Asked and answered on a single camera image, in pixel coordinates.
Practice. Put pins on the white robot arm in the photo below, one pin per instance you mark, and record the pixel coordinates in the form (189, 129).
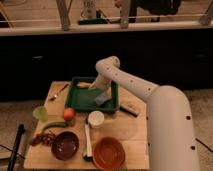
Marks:
(170, 130)

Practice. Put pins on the green plastic cup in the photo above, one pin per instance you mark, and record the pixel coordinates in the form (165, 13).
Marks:
(40, 113)

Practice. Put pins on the metal fork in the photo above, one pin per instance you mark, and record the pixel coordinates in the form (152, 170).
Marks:
(54, 97)

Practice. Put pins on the wooden board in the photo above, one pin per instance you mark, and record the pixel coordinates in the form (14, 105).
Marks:
(129, 130)

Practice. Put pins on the green chili pepper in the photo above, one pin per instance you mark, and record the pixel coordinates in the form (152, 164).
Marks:
(53, 124)

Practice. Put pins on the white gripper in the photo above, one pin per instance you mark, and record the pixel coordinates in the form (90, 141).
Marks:
(103, 84)

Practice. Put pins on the white handled knife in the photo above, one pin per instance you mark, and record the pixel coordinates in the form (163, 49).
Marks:
(87, 155)

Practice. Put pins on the orange fruit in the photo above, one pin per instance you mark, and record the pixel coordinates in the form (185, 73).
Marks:
(69, 114)

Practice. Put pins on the green plastic tray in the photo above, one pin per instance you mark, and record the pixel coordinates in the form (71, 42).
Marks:
(83, 99)

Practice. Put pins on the orange bowl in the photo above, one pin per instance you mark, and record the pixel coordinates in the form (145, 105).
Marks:
(108, 154)

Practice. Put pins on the dark maroon bowl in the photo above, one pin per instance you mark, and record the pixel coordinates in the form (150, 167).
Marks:
(65, 145)

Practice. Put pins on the white cup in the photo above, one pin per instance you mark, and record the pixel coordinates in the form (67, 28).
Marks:
(96, 119)

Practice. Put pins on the black rectangular bar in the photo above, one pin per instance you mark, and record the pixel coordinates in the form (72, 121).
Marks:
(131, 112)

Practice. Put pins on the black pole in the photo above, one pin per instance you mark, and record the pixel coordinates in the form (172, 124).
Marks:
(15, 149)

